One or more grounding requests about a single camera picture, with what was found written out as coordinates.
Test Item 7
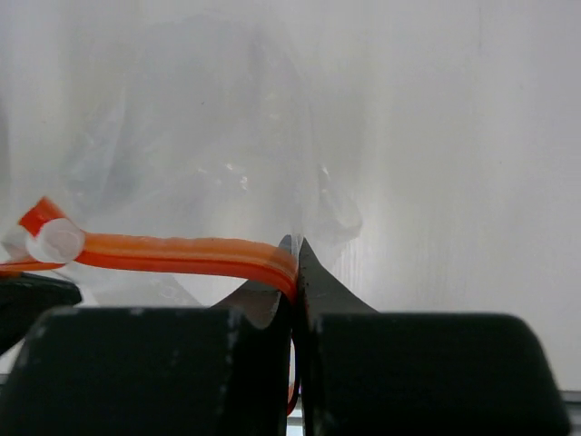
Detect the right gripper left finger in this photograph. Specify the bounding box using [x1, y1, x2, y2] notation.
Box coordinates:
[0, 233, 294, 436]

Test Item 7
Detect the clear zip top bag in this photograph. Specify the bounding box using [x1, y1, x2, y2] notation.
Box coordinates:
[0, 8, 455, 417]

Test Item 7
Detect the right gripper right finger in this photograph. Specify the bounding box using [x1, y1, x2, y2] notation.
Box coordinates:
[295, 243, 571, 435]

